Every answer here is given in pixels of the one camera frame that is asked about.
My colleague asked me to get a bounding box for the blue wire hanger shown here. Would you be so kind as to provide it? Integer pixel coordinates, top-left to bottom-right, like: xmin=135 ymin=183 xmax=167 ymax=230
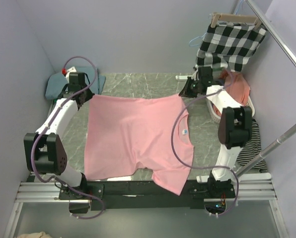
xmin=188 ymin=34 xmax=205 ymax=47

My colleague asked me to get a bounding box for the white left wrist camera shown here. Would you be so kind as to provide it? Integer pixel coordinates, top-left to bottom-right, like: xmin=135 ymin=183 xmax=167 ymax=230
xmin=61 ymin=66 xmax=77 ymax=77

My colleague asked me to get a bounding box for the folded teal t-shirt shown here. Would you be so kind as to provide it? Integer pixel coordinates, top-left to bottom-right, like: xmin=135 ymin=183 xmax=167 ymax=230
xmin=45 ymin=66 xmax=106 ymax=100

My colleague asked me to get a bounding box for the aluminium frame rail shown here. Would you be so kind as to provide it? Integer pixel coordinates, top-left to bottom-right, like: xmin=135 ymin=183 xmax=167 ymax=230
xmin=5 ymin=175 xmax=281 ymax=238

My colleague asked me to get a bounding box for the orange shirt in basket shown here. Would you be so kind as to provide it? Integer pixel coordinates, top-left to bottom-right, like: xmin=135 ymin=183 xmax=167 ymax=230
xmin=220 ymin=70 xmax=250 ymax=106

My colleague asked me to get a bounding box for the wooden clothes hanger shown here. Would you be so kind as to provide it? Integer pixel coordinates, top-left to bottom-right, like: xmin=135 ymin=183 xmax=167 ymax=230
xmin=210 ymin=12 xmax=262 ymax=29

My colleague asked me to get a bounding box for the white laundry basket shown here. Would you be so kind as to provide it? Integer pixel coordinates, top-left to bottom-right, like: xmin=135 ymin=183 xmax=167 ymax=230
xmin=205 ymin=96 xmax=256 ymax=123

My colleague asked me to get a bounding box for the pink t-shirt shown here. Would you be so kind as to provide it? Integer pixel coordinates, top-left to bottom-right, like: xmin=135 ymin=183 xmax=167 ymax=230
xmin=84 ymin=94 xmax=194 ymax=195

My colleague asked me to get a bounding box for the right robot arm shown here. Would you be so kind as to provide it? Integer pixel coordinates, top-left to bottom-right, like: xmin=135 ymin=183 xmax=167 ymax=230
xmin=179 ymin=66 xmax=252 ymax=198

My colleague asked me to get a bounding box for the black mounting base bar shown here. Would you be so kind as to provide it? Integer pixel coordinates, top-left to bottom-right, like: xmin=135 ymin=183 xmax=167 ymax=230
xmin=59 ymin=180 xmax=239 ymax=214

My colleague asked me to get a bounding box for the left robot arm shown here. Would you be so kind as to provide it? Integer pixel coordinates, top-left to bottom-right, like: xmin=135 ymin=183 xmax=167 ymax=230
xmin=24 ymin=72 xmax=94 ymax=199

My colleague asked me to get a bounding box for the beige cloth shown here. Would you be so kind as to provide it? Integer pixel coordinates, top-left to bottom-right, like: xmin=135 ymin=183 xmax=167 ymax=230
xmin=17 ymin=232 xmax=52 ymax=238

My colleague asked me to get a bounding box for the black white checkered cloth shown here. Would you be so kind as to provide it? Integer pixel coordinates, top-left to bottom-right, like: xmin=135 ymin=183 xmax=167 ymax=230
xmin=196 ymin=23 xmax=267 ymax=72

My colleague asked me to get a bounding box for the white rack foot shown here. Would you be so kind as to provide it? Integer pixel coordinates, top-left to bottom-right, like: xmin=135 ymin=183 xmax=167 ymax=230
xmin=175 ymin=75 xmax=193 ymax=81

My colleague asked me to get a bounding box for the metal clothes rack pole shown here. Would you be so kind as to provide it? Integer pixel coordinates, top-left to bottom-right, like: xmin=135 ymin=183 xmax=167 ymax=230
xmin=236 ymin=0 xmax=296 ymax=178

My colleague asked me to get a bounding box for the black white striped garment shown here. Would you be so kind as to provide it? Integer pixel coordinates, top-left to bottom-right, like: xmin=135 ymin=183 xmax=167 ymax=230
xmin=237 ymin=119 xmax=262 ymax=166

